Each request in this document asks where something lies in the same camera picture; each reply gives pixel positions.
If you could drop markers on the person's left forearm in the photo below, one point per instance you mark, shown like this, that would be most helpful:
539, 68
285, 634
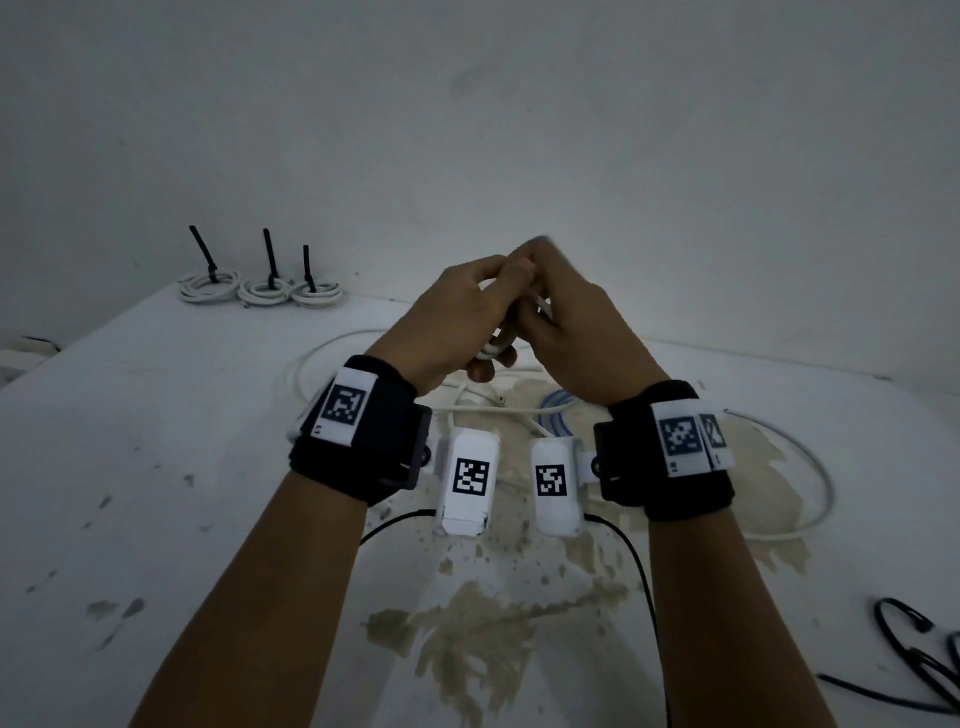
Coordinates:
255, 607

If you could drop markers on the white checkered marker tag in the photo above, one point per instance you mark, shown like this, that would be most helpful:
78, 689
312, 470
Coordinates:
682, 439
343, 405

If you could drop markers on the person's left hand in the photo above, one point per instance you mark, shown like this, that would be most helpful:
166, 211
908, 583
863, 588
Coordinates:
442, 322

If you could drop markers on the white power adapter box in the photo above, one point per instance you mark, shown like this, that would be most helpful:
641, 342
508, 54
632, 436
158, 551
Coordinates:
19, 360

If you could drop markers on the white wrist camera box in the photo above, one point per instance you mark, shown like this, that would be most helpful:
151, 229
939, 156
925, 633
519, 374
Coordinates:
555, 517
469, 517

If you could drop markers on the person's right forearm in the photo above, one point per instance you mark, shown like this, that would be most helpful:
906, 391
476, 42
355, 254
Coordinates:
735, 622

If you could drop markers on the person's right hand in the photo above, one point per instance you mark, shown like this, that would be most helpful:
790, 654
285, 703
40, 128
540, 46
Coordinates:
585, 345

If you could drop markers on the black cable ties bunch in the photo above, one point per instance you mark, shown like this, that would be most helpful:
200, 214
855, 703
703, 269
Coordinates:
892, 622

